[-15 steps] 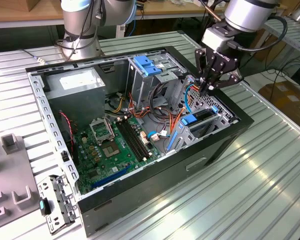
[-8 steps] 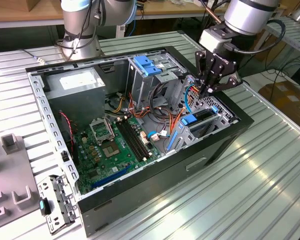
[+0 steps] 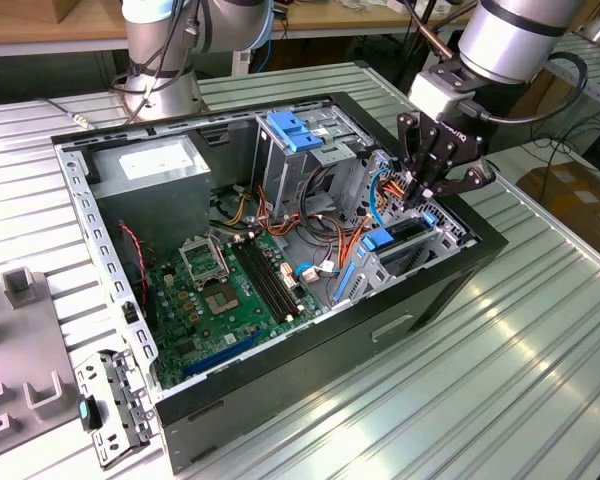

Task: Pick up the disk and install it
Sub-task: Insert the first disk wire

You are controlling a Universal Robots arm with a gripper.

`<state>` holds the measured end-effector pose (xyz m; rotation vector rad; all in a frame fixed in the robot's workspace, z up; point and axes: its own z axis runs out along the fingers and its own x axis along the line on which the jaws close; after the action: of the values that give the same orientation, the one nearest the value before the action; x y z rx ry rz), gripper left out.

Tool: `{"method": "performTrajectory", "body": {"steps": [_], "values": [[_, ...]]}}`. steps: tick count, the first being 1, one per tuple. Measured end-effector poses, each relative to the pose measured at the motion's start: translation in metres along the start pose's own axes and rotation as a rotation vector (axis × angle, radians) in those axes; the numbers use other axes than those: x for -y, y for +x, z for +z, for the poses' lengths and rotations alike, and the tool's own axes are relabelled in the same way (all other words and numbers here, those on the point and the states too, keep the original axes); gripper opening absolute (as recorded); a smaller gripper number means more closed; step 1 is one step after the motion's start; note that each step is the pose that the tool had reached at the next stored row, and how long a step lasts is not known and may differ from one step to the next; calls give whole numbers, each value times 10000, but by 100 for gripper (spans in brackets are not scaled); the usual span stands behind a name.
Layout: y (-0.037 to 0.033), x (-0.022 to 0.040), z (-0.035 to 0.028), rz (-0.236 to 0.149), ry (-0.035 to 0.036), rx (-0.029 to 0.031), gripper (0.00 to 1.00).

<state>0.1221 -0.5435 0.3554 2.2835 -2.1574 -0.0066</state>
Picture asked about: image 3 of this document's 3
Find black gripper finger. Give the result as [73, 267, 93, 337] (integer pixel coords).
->
[396, 111, 444, 211]
[421, 149, 498, 212]

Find orange red power wire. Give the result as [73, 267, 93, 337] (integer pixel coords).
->
[378, 171, 414, 200]

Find grey metal disk bay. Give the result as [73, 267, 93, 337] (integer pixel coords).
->
[327, 197, 483, 310]

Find cardboard box on floor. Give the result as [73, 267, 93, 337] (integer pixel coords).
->
[515, 158, 600, 279]

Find blue plastic drive latch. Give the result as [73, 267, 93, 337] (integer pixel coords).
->
[267, 111, 327, 154]

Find black tripod stand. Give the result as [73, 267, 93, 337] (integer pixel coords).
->
[393, 0, 444, 99]

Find grey metal drive cage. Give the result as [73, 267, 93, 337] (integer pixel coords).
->
[252, 103, 377, 227]

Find long wooden desk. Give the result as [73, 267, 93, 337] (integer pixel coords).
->
[0, 0, 481, 96]

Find black RAM slot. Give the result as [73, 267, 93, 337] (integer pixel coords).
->
[249, 231, 305, 311]
[244, 234, 299, 315]
[231, 240, 287, 325]
[236, 238, 292, 322]

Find green motherboard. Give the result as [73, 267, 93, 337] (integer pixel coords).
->
[144, 228, 327, 392]

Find CPU socket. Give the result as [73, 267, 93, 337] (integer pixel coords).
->
[201, 281, 242, 318]

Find black open PC case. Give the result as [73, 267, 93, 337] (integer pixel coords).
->
[49, 91, 510, 475]

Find grey power supply unit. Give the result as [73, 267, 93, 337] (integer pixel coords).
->
[86, 133, 214, 254]

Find blue expansion slot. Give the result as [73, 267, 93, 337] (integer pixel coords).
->
[181, 329, 264, 380]

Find black latch with teal tab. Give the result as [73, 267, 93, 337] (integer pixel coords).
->
[76, 393, 105, 432]

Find grey parts rack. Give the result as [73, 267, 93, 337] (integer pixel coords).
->
[0, 267, 80, 454]

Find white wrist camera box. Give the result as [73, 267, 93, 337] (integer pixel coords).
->
[408, 73, 481, 121]

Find blue SATA wire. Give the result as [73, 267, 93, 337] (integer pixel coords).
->
[292, 163, 402, 279]

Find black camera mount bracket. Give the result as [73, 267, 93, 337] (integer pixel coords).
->
[427, 59, 484, 94]

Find black cable bundle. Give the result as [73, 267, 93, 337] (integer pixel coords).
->
[298, 164, 344, 224]

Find orange red wire bundle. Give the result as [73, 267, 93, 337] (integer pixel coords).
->
[256, 184, 376, 286]

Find black camera cable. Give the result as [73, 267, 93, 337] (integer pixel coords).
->
[457, 49, 590, 126]

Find yellow black supply wires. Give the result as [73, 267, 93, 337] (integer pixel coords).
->
[222, 191, 256, 229]

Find thin wire locking lever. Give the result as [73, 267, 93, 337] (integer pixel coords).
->
[212, 231, 232, 284]

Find metal socket cover frame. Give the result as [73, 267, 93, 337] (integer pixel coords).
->
[177, 232, 230, 288]

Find red black fan wire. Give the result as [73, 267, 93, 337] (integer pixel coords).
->
[116, 222, 151, 314]

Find cable with metal connector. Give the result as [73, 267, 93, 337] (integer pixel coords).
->
[43, 97, 99, 132]

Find grey expansion card bracket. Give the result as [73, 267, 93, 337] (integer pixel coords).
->
[72, 347, 162, 470]

